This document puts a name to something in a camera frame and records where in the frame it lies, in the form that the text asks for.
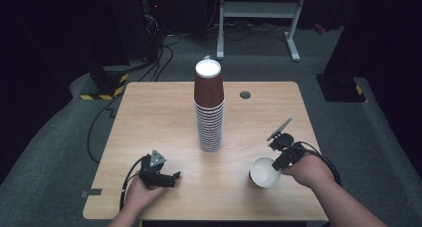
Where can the grey table grommet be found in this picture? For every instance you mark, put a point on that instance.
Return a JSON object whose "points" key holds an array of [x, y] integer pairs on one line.
{"points": [[245, 95]]}

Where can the person's right hand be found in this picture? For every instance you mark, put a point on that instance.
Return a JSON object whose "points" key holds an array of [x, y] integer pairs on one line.
{"points": [[308, 175]]}

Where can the stack of brown paper cups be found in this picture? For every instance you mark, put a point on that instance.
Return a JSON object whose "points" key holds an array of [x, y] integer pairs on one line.
{"points": [[209, 107]]}

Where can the person's left hand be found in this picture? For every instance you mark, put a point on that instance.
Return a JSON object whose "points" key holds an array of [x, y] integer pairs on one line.
{"points": [[142, 193]]}

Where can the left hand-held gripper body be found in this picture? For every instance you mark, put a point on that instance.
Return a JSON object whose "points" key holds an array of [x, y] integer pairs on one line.
{"points": [[152, 170]]}

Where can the single white paper cup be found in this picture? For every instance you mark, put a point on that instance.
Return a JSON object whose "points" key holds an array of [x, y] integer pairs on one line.
{"points": [[263, 174]]}

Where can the black yellow striped base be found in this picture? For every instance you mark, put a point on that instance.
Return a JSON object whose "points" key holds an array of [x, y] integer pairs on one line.
{"points": [[341, 89], [106, 84]]}

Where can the white metal stand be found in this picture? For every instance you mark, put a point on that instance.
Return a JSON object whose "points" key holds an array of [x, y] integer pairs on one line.
{"points": [[258, 9]]}

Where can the dark equipment rack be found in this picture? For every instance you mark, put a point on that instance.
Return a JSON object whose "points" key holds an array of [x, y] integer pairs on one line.
{"points": [[151, 24]]}

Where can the grey tape strip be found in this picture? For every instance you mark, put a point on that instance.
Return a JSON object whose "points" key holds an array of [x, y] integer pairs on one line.
{"points": [[93, 192]]}

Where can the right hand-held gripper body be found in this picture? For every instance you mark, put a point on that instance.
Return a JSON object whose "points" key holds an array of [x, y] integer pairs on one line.
{"points": [[285, 147]]}

